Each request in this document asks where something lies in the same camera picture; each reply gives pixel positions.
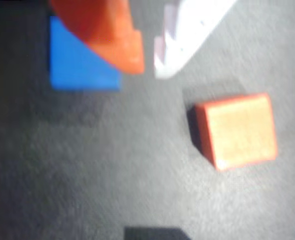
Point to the blue wooden cube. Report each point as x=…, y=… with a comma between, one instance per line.
x=72, y=67

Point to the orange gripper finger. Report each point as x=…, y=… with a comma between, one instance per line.
x=107, y=32

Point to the orange wooden cube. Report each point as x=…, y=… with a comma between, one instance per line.
x=240, y=130

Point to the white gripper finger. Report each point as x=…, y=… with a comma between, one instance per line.
x=187, y=32

